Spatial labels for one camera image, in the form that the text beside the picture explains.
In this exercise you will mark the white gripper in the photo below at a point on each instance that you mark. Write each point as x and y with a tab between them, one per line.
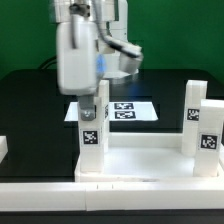
76	62

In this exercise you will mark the white desk top tray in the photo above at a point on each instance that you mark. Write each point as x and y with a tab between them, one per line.
141	157

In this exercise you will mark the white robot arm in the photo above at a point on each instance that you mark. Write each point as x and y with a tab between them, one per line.
62	10

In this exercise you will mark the white sheet with tags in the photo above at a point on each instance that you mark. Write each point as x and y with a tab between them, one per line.
131	111

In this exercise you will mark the white front obstacle bar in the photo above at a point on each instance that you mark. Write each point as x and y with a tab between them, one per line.
111	196

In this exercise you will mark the white obstacle bar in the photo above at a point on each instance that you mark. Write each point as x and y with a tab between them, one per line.
3	147
111	196

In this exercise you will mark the white left obstacle bar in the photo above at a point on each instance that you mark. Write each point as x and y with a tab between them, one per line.
3	147

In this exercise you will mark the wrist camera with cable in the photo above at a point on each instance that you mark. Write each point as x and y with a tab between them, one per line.
122	57

